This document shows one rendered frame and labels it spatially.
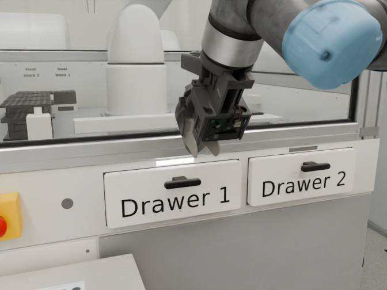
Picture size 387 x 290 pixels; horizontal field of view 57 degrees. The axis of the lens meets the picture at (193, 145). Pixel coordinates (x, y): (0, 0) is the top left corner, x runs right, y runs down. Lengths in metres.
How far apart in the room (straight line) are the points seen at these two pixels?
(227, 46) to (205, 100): 0.09
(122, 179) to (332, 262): 0.62
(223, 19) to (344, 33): 0.15
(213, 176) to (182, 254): 0.19
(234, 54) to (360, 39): 0.16
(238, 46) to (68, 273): 0.51
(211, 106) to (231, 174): 0.31
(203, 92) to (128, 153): 0.26
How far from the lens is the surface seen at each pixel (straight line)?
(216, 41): 0.44
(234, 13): 0.41
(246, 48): 0.43
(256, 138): 0.80
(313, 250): 1.01
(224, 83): 0.45
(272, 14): 0.36
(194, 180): 0.70
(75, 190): 0.72
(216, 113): 0.47
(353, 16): 0.33
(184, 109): 0.53
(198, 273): 0.86
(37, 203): 0.72
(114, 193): 0.71
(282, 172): 0.84
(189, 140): 0.57
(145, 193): 0.72
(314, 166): 0.84
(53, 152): 0.69
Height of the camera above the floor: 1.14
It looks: 13 degrees down
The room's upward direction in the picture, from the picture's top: straight up
